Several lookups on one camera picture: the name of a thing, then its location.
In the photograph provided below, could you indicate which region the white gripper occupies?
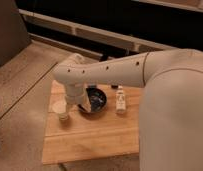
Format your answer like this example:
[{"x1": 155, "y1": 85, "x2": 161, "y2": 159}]
[{"x1": 64, "y1": 84, "x2": 91, "y2": 112}]

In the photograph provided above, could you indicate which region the white shelf rail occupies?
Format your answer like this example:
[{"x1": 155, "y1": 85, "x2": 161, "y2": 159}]
[{"x1": 19, "y1": 9, "x2": 173, "y2": 52}]

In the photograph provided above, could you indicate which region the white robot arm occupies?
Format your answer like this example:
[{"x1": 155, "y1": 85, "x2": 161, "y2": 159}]
[{"x1": 54, "y1": 49, "x2": 203, "y2": 171}]

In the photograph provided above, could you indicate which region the black bowl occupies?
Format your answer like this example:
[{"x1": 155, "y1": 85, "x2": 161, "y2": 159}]
[{"x1": 78, "y1": 87, "x2": 107, "y2": 114}]

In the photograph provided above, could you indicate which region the wooden cutting board table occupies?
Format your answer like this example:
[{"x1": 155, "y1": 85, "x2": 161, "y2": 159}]
[{"x1": 42, "y1": 81, "x2": 142, "y2": 164}]

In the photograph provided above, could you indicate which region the white bottle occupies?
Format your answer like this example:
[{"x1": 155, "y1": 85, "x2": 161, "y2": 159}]
[{"x1": 116, "y1": 86, "x2": 126, "y2": 114}]

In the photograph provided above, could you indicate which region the small dark object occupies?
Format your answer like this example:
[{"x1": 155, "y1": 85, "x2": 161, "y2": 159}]
[{"x1": 111, "y1": 85, "x2": 118, "y2": 89}]

